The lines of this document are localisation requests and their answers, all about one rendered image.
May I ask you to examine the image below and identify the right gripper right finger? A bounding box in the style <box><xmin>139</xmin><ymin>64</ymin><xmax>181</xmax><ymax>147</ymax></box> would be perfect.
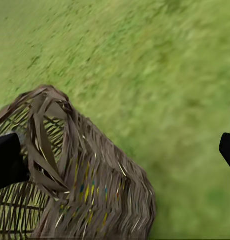
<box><xmin>219</xmin><ymin>133</ymin><xmax>230</xmax><ymax>166</ymax></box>

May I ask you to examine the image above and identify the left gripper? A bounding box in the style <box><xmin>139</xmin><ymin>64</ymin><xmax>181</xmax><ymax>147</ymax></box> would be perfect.
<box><xmin>0</xmin><ymin>154</ymin><xmax>43</xmax><ymax>191</ymax></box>

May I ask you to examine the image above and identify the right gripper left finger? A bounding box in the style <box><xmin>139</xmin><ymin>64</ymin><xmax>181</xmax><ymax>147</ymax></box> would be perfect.
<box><xmin>0</xmin><ymin>132</ymin><xmax>21</xmax><ymax>186</ymax></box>

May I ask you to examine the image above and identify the wicker basket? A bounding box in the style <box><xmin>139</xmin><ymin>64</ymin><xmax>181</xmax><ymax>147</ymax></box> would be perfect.
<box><xmin>0</xmin><ymin>84</ymin><xmax>158</xmax><ymax>240</ymax></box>

